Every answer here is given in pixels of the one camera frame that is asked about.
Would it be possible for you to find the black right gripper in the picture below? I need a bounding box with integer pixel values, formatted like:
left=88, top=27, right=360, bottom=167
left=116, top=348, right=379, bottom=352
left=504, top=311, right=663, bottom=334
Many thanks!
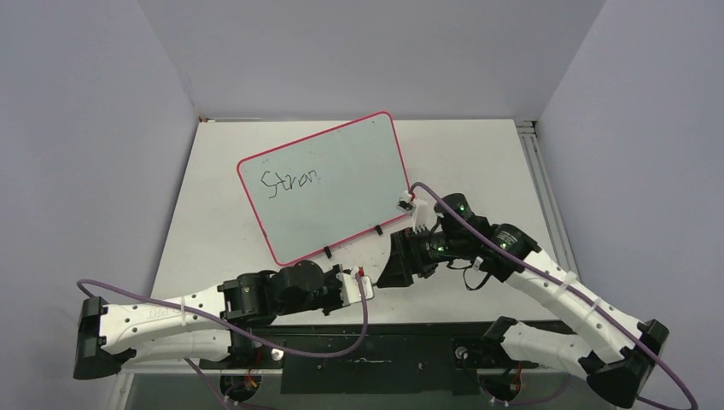
left=377, top=224, right=468, bottom=289

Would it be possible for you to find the pink framed whiteboard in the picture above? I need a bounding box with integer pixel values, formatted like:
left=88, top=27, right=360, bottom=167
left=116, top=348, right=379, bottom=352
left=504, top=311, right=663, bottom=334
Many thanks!
left=236, top=111, right=410, bottom=266

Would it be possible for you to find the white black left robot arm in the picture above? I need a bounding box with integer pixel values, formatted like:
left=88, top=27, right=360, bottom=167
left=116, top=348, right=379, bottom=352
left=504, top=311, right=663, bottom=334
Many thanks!
left=73, top=261, right=366, bottom=380

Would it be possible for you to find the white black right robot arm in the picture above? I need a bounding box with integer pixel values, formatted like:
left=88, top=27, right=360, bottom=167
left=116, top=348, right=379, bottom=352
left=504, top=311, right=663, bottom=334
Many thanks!
left=377, top=193, right=669, bottom=408

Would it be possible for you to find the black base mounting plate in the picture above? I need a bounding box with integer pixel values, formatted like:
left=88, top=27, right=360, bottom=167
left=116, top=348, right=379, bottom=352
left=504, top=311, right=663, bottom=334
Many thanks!
left=200, top=322, right=520, bottom=395

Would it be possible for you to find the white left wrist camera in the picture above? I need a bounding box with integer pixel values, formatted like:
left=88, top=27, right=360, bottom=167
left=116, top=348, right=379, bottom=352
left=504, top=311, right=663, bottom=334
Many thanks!
left=336, top=266, right=374, bottom=307

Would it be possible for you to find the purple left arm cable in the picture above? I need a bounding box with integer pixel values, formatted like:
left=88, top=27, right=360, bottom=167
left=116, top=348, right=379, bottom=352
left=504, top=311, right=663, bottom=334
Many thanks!
left=76, top=271, right=370, bottom=410

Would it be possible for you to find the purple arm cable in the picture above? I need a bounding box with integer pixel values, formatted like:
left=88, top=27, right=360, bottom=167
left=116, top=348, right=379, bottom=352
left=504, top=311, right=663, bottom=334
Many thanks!
left=76, top=271, right=370, bottom=410
left=408, top=182, right=699, bottom=410

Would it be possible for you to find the aluminium front rail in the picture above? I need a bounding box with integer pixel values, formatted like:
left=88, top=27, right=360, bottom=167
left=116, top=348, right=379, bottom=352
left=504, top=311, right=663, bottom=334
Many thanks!
left=121, top=360, right=226, bottom=375

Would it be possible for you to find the aluminium rail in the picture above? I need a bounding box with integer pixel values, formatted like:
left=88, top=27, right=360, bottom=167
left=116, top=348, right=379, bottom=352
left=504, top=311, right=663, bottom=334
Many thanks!
left=121, top=360, right=226, bottom=375
left=516, top=120, right=580, bottom=273

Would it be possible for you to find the aluminium rail right side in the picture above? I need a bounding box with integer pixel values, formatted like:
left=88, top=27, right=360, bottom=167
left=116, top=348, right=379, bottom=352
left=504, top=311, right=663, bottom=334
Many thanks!
left=516, top=120, right=580, bottom=273

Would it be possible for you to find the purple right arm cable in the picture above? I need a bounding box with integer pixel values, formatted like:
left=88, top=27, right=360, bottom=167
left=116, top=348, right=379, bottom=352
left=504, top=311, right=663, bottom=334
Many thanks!
left=408, top=182, right=699, bottom=410

